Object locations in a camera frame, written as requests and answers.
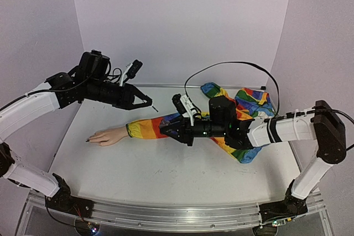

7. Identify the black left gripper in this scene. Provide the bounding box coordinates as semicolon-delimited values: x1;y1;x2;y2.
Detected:
86;77;154;110

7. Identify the purple nail polish bottle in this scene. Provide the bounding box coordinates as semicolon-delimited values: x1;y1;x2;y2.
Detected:
159;120;170;128

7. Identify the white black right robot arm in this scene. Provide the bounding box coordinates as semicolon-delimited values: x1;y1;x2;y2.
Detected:
160;94;347;200

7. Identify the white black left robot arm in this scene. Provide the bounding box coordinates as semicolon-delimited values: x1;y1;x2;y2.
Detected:
1;50;153;212

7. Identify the mannequin hand with forearm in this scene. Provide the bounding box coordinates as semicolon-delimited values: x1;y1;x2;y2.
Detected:
85;127;129;146

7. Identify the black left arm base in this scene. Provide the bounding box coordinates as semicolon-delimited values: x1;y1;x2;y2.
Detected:
45;173;94;218

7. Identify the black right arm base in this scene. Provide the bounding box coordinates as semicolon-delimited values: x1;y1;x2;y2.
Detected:
259;180;308;224

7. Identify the rainbow striped jacket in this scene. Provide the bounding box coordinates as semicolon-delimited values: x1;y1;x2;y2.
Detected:
126;82;274;164

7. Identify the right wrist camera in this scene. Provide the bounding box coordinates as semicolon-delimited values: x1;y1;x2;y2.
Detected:
172;94;201;127

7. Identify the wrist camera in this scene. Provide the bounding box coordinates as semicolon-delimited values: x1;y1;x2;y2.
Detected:
172;94;201;127
118;59;143;86

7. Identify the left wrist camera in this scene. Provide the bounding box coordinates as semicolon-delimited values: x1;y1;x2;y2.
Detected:
118;59;143;86

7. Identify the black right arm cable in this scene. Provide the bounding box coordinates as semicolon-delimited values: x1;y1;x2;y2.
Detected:
184;61;354;126

